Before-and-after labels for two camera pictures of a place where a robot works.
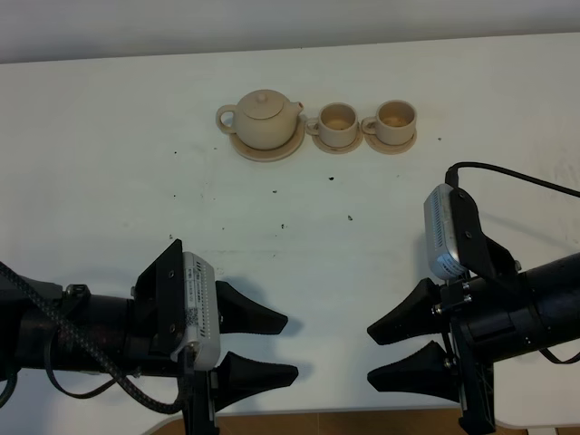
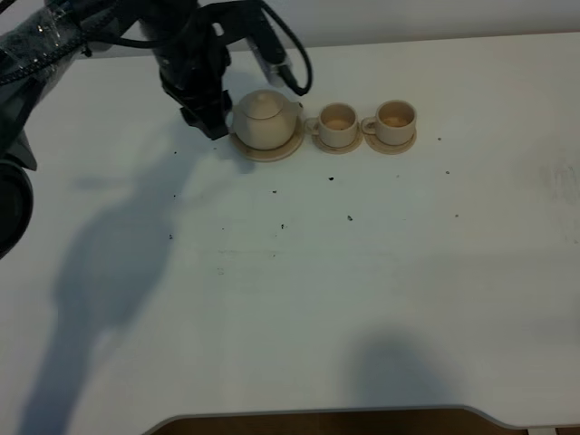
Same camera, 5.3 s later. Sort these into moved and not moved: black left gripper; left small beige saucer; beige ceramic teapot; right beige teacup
Moved: black left gripper
Not moved: left small beige saucer; right beige teacup; beige ceramic teapot
